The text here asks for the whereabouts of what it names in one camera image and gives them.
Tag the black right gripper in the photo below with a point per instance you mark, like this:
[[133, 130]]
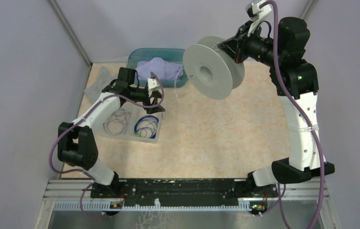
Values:
[[235, 46]]

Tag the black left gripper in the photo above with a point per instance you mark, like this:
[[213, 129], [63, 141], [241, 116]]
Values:
[[156, 94]]

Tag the white perforated cable spool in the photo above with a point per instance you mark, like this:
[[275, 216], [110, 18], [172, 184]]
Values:
[[211, 71]]

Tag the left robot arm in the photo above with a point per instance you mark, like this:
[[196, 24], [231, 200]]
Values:
[[76, 145]]

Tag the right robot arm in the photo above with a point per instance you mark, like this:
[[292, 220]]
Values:
[[297, 86]]

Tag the lavender cloth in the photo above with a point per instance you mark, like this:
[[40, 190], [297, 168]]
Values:
[[164, 70]]

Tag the teal plastic basin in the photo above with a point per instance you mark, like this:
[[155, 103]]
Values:
[[168, 54]]

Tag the clear plastic divided tray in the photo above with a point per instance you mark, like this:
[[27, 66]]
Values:
[[132, 123]]

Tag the clear plastic bag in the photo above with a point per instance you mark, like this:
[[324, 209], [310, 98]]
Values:
[[104, 78]]

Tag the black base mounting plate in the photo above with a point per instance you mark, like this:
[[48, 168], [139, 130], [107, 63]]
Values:
[[193, 192]]

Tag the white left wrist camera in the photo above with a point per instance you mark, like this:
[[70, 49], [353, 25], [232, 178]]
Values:
[[153, 85]]

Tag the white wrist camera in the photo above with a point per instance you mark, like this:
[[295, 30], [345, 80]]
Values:
[[257, 13], [153, 85]]

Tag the blue cable coil green connector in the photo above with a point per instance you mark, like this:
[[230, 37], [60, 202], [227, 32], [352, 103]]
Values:
[[146, 127]]

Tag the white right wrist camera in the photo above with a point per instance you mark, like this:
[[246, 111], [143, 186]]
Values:
[[257, 13]]

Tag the white slotted cable duct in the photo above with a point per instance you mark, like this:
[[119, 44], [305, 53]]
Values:
[[101, 205]]

